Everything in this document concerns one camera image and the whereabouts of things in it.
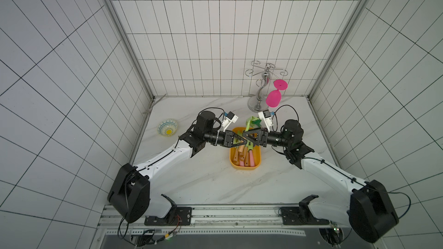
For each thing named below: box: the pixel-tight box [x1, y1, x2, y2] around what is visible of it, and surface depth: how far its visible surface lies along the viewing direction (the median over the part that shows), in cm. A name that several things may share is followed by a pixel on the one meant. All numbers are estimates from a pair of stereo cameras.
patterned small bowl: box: [156, 118, 178, 137], surface depth 102 cm
